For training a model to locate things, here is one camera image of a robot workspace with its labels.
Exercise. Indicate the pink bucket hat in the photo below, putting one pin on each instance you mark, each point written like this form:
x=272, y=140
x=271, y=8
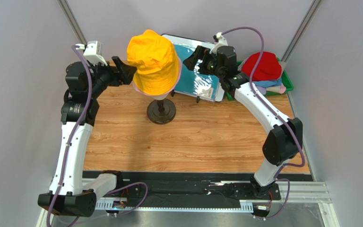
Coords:
x=178, y=78

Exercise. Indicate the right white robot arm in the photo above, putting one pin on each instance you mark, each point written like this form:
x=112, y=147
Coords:
x=285, y=135

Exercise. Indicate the pink beige hat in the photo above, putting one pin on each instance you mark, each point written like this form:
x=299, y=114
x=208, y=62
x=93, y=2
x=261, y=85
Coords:
x=279, y=89

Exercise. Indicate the aluminium frame rail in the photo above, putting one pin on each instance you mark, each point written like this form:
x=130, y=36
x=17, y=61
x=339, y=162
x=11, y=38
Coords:
x=295, y=189

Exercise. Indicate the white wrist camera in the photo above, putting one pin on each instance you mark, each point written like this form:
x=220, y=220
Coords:
x=92, y=53
x=219, y=41

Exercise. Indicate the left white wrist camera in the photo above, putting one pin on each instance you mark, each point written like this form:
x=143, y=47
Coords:
x=92, y=53

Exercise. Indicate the lavender hat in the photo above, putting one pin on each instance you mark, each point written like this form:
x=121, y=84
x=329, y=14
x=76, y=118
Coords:
x=262, y=90

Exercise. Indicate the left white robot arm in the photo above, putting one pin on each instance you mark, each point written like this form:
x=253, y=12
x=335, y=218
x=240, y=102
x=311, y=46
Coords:
x=67, y=196

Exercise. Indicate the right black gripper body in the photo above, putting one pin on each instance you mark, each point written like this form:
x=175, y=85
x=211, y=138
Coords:
x=202, y=59

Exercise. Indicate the white tablet board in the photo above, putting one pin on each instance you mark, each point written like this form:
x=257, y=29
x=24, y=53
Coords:
x=184, y=48

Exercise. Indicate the red hat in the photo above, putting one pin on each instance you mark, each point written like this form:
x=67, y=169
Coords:
x=267, y=69

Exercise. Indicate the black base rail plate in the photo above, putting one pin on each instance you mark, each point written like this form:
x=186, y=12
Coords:
x=191, y=190

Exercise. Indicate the yellow bucket hat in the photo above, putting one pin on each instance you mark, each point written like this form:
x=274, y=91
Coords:
x=156, y=61

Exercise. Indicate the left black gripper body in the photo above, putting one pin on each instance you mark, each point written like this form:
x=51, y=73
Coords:
x=103, y=76

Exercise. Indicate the cream mannequin head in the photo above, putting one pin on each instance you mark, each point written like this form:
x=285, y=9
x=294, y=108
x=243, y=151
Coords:
x=160, y=97

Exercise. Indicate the dark round stand base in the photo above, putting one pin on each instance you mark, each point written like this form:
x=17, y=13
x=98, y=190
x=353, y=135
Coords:
x=161, y=111

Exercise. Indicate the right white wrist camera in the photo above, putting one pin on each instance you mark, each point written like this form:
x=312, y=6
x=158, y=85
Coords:
x=219, y=41

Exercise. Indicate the green plastic bin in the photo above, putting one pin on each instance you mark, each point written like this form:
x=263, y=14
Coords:
x=285, y=79

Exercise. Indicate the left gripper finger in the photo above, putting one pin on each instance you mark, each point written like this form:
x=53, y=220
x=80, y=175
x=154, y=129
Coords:
x=119, y=64
x=126, y=74

